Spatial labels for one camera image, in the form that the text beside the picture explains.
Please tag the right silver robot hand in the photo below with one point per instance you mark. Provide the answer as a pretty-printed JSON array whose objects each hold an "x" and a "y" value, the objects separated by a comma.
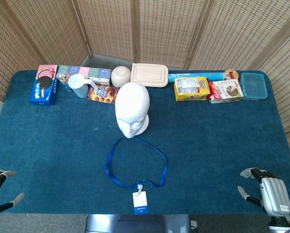
[{"x": 274, "y": 194}]

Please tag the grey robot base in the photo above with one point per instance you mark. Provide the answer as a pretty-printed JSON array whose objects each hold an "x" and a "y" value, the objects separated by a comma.
[{"x": 137, "y": 223}]

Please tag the teal table cloth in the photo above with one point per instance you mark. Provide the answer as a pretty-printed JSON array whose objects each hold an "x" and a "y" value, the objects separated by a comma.
[{"x": 62, "y": 145}]

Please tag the blue transparent food container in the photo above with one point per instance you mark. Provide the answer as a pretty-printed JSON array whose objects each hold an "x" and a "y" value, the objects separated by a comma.
[{"x": 254, "y": 86}]

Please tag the red white biscuit box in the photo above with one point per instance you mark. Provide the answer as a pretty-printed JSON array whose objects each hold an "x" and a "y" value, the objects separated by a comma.
[{"x": 226, "y": 91}]

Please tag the blue Oreo cookie box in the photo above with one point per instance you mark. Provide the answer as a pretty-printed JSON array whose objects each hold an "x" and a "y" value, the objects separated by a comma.
[{"x": 44, "y": 89}]

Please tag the small round snack cup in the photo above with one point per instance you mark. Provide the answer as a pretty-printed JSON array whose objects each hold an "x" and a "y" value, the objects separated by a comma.
[{"x": 231, "y": 73}]

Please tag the blue cylindrical roll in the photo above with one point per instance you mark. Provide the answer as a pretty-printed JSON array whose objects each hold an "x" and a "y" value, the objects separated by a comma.
[{"x": 215, "y": 75}]

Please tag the yellow Lipo snack bag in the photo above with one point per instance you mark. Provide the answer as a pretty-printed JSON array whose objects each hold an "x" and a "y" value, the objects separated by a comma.
[{"x": 192, "y": 88}]

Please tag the clear snack jar blue label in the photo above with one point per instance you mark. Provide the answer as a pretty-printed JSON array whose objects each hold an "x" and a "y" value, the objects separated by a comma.
[{"x": 62, "y": 78}]

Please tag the pale blue plastic pitcher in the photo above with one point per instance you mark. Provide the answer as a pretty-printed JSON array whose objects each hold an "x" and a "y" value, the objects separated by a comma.
[{"x": 78, "y": 86}]

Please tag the brown chocolate cookie box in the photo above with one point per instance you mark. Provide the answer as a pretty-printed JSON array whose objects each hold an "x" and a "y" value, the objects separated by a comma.
[{"x": 103, "y": 94}]

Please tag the pastel tissue multipack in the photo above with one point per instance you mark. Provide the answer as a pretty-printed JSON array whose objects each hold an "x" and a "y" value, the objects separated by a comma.
[{"x": 93, "y": 71}]

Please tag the white foam mannequin head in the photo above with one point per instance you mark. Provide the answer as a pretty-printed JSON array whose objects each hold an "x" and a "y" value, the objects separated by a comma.
[{"x": 132, "y": 104}]

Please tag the beige lidded lunch box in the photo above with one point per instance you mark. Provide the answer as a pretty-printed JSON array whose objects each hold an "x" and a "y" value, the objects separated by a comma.
[{"x": 149, "y": 74}]

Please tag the beige bowl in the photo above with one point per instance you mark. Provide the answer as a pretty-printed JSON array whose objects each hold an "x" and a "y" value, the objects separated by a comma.
[{"x": 120, "y": 75}]

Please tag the woven folding screen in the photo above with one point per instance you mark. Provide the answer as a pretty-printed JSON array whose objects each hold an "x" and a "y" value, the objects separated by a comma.
[{"x": 106, "y": 24}]

